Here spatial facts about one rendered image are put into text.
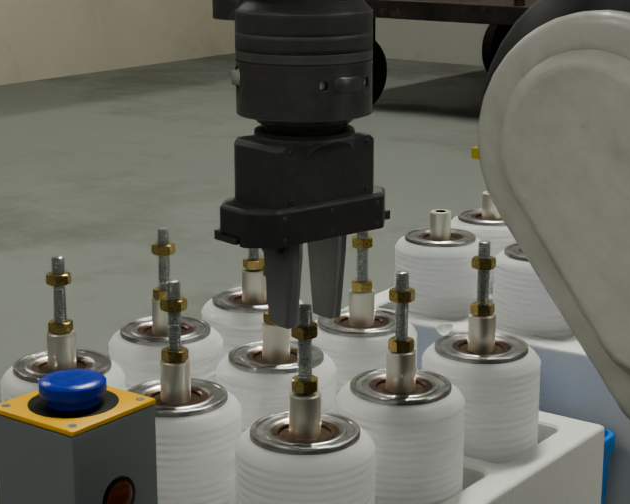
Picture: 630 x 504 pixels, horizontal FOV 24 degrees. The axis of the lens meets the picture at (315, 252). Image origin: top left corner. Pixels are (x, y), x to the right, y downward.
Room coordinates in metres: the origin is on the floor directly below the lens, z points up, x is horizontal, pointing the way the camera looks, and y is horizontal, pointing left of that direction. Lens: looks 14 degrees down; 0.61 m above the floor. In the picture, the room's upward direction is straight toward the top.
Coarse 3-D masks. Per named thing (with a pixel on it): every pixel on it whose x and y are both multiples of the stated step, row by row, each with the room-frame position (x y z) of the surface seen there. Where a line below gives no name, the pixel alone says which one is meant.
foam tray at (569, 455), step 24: (552, 432) 1.14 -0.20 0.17; (576, 432) 1.12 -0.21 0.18; (600, 432) 1.13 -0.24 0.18; (528, 456) 1.07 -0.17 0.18; (552, 456) 1.07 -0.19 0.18; (576, 456) 1.09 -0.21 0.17; (600, 456) 1.13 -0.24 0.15; (480, 480) 1.02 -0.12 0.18; (504, 480) 1.02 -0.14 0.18; (528, 480) 1.03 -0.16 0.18; (552, 480) 1.06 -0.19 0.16; (576, 480) 1.10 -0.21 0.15; (600, 480) 1.13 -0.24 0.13
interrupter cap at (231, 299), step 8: (232, 288) 1.29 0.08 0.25; (240, 288) 1.29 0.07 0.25; (216, 296) 1.27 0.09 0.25; (224, 296) 1.27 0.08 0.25; (232, 296) 1.27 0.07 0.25; (240, 296) 1.28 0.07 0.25; (216, 304) 1.24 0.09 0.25; (224, 304) 1.24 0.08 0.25; (232, 304) 1.24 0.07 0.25; (240, 304) 1.25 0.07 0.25; (248, 304) 1.25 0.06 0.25; (264, 304) 1.25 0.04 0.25; (240, 312) 1.23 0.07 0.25; (248, 312) 1.23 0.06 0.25; (256, 312) 1.23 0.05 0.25
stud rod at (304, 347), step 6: (300, 306) 0.93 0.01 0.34; (306, 306) 0.93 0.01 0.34; (300, 312) 0.93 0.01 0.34; (306, 312) 0.93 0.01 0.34; (300, 318) 0.93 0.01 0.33; (306, 318) 0.93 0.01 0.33; (300, 324) 0.93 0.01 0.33; (306, 324) 0.93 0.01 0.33; (300, 342) 0.93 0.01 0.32; (306, 342) 0.93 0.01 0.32; (300, 348) 0.93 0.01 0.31; (306, 348) 0.93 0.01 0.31; (300, 354) 0.93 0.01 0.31; (306, 354) 0.93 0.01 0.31; (300, 360) 0.93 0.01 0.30; (306, 360) 0.93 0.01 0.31; (300, 366) 0.93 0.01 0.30; (306, 366) 0.93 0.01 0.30; (300, 372) 0.93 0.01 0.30; (306, 372) 0.93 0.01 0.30; (300, 378) 0.93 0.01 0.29; (306, 378) 0.93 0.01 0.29
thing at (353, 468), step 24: (360, 432) 0.94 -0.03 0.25; (240, 456) 0.91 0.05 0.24; (264, 456) 0.90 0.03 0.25; (288, 456) 0.89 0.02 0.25; (312, 456) 0.89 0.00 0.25; (336, 456) 0.90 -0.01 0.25; (360, 456) 0.91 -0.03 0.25; (240, 480) 0.91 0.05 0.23; (264, 480) 0.89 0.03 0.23; (288, 480) 0.89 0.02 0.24; (312, 480) 0.89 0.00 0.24; (336, 480) 0.89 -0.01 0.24; (360, 480) 0.90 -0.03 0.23
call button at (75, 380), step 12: (60, 372) 0.83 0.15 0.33; (72, 372) 0.83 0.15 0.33; (84, 372) 0.83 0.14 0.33; (96, 372) 0.83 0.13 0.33; (48, 384) 0.81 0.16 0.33; (60, 384) 0.81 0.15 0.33; (72, 384) 0.81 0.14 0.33; (84, 384) 0.81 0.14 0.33; (96, 384) 0.81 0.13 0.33; (48, 396) 0.80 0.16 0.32; (60, 396) 0.80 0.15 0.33; (72, 396) 0.80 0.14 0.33; (84, 396) 0.80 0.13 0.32; (96, 396) 0.81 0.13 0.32; (60, 408) 0.81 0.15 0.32; (72, 408) 0.81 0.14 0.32; (84, 408) 0.81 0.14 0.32
